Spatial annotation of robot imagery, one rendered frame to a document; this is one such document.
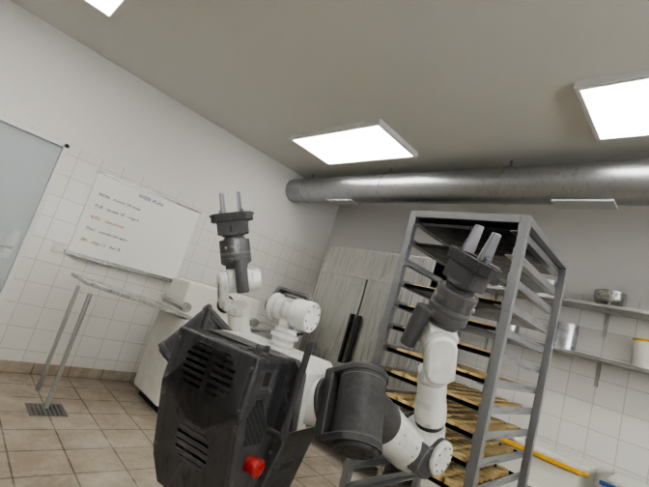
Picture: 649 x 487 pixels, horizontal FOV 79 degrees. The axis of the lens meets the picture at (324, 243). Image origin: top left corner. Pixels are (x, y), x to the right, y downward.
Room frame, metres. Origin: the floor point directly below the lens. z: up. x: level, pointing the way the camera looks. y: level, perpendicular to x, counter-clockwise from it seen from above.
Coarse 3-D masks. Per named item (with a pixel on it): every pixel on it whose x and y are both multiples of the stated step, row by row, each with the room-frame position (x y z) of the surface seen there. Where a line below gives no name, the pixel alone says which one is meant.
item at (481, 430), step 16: (528, 224) 1.31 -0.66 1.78; (512, 272) 1.32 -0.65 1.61; (512, 288) 1.32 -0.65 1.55; (512, 304) 1.31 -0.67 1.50; (496, 336) 1.33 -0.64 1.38; (496, 352) 1.32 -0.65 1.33; (496, 368) 1.31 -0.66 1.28; (496, 384) 1.32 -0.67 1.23; (480, 416) 1.32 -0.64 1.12; (480, 432) 1.32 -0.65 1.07; (480, 448) 1.31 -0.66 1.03; (480, 464) 1.33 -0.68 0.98
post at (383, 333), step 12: (408, 228) 1.64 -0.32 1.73; (408, 240) 1.63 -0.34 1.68; (408, 252) 1.64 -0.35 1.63; (396, 276) 1.64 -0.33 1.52; (396, 288) 1.63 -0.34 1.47; (396, 300) 1.64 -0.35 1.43; (384, 312) 1.65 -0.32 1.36; (384, 324) 1.64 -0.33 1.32; (384, 336) 1.63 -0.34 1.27; (372, 360) 1.65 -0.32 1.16; (348, 468) 1.63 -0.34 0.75; (348, 480) 1.64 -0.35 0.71
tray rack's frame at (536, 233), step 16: (464, 224) 1.63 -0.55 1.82; (480, 224) 1.56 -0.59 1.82; (496, 224) 1.50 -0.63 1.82; (512, 224) 1.37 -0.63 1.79; (544, 240) 1.45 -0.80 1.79; (560, 256) 1.64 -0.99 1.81; (560, 272) 1.76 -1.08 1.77; (560, 288) 1.75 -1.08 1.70; (560, 304) 1.75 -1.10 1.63; (544, 352) 1.76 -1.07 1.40; (544, 368) 1.75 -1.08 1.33; (544, 384) 1.74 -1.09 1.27; (528, 432) 1.76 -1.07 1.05; (528, 448) 1.75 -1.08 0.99; (528, 464) 1.74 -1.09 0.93; (416, 480) 2.07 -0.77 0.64
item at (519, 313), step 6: (498, 306) 1.37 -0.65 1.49; (516, 306) 1.43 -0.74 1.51; (516, 312) 1.44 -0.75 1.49; (522, 312) 1.49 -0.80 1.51; (522, 318) 1.50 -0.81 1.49; (528, 318) 1.55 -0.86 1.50; (534, 318) 1.61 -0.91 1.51; (528, 324) 1.62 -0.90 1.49; (534, 324) 1.62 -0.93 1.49; (540, 324) 1.67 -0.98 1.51; (540, 330) 1.74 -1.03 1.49; (546, 330) 1.75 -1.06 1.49
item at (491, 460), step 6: (522, 450) 1.76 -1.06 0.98; (492, 456) 1.49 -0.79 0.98; (498, 456) 1.54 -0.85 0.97; (504, 456) 1.59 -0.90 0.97; (510, 456) 1.64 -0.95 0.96; (516, 456) 1.70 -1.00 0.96; (486, 462) 1.45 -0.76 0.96; (492, 462) 1.50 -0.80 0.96; (498, 462) 1.55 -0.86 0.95; (462, 468) 1.34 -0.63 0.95
